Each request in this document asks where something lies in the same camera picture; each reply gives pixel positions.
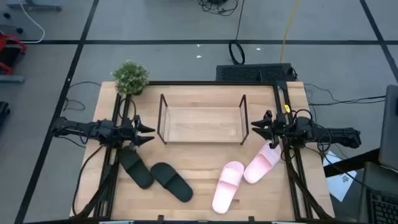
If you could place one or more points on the pink rubber slide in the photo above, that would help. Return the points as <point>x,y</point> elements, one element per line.
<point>227,186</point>
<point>261,165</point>

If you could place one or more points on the black rubber slide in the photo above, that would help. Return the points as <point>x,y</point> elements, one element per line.
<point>172,182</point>
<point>136,169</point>

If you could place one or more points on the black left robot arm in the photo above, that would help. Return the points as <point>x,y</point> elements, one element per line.
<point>93,130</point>

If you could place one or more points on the white paper sheet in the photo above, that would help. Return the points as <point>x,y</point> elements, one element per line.
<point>340,183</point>

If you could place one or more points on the grey floor bar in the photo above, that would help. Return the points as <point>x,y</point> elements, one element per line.
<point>11,79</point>

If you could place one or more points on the grey desk foot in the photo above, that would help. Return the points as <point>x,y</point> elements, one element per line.
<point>34,4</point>

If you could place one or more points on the dark grey laptop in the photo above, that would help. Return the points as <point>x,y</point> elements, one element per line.
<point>382,205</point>

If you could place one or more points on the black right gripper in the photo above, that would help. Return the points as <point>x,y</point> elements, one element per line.
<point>281,130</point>

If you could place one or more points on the small green potted plant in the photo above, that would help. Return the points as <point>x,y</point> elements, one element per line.
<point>130,77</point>

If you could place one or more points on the grey monitor back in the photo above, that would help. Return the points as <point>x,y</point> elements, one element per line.
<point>390,130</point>

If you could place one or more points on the black object at floor edge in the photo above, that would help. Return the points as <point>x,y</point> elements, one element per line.
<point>3,112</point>

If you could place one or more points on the wooden shelf with black frame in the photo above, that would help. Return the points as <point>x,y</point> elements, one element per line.
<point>202,124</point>

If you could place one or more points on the red and black cart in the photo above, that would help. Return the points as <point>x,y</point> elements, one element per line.
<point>12,39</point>

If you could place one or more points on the black aluminium table frame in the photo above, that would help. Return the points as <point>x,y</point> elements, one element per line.
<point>211,83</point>

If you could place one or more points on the black perforated computer case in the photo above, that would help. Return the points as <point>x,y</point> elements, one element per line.
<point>248,73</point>

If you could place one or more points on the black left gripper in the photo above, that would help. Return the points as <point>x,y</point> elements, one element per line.
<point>132,133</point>

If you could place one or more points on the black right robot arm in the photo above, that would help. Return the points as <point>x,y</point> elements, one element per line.
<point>335,136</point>

